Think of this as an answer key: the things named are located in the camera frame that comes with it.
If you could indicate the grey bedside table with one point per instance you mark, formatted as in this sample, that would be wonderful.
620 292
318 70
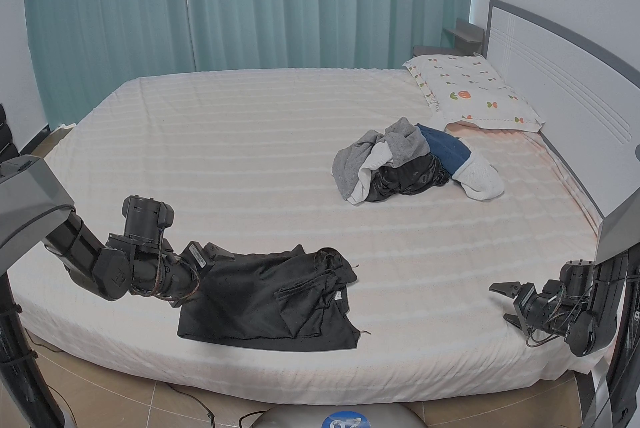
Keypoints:
465 34

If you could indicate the black chest of drawers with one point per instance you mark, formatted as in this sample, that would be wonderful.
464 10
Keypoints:
6 136

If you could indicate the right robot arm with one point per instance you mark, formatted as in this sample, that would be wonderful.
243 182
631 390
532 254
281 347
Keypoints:
605 296

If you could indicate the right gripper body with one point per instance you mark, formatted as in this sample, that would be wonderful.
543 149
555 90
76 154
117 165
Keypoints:
542 316

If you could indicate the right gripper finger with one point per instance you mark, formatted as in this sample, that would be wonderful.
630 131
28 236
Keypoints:
515 322
507 290

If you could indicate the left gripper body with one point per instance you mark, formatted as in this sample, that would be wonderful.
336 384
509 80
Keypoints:
177 281

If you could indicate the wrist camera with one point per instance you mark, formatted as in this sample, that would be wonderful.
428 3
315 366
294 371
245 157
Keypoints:
527 301
199 256

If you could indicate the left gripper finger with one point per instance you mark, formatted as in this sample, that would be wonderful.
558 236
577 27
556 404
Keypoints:
222 252

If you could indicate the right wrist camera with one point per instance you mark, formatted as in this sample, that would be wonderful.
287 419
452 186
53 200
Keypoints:
527 301

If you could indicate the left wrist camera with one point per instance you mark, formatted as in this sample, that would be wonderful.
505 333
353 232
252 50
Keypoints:
199 256

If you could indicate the white printed pillow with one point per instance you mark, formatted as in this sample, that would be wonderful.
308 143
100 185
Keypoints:
470 91

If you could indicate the black T-shirt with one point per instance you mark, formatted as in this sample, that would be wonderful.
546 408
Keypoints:
250 301

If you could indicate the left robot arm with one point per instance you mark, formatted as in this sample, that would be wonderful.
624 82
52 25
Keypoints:
85 256

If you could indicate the bed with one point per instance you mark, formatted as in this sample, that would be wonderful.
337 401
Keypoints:
250 156

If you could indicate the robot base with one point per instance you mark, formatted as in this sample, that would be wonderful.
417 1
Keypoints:
300 418

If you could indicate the pile of clothes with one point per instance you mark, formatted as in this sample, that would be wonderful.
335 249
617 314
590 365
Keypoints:
400 166

